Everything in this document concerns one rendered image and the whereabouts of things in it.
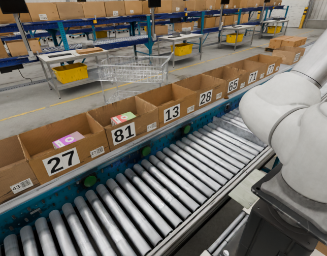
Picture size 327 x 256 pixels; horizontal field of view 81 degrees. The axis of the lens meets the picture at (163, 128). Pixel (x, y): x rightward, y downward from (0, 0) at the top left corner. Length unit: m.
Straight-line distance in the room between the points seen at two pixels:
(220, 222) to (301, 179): 1.43
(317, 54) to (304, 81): 0.08
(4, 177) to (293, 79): 1.17
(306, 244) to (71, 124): 1.28
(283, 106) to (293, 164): 0.17
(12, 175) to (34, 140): 0.32
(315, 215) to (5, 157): 1.40
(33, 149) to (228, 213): 1.66
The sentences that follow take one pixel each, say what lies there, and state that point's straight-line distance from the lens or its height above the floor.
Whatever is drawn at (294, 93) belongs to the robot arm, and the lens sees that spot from 0.66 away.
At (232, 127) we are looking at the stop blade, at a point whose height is 0.78.
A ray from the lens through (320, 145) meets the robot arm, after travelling 0.54.
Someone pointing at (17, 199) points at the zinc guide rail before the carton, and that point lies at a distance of 1.18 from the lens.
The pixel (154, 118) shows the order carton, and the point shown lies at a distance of 1.32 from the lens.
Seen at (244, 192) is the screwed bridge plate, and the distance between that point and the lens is 1.21.
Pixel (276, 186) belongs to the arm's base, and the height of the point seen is 1.19.
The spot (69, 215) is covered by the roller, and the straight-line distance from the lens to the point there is 1.18.
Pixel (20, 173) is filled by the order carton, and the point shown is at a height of 1.00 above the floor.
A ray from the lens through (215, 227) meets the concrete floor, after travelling 1.93.
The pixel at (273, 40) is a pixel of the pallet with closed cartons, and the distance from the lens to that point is 8.67.
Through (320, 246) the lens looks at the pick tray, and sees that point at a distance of 1.14.
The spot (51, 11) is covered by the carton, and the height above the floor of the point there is 1.55.
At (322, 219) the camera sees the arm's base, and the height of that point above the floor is 1.19.
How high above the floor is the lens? 1.64
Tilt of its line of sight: 33 degrees down
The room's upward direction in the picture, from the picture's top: 2 degrees counter-clockwise
